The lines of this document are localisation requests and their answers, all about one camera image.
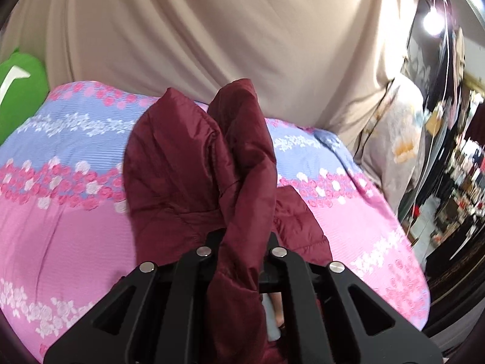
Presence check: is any green plush pillow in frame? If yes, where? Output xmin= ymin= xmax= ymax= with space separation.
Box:
xmin=0 ymin=49 xmax=49 ymax=143

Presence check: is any beige curtain sheet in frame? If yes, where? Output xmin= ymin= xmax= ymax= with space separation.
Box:
xmin=1 ymin=0 xmax=418 ymax=147

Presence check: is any dark red puffer jacket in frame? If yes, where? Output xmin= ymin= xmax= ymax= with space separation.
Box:
xmin=123 ymin=79 xmax=332 ymax=363

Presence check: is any person's left hand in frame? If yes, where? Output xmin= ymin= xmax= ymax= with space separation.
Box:
xmin=269 ymin=292 xmax=284 ymax=328

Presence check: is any grey floral pillow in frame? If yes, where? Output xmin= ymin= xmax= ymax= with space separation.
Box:
xmin=354 ymin=74 xmax=424 ymax=212

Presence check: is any floral pink blue quilt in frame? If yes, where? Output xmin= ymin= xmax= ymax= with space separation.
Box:
xmin=1 ymin=81 xmax=430 ymax=361

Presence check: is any cluttered dark shelf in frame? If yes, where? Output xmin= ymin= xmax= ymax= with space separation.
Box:
xmin=401 ymin=0 xmax=485 ymax=323

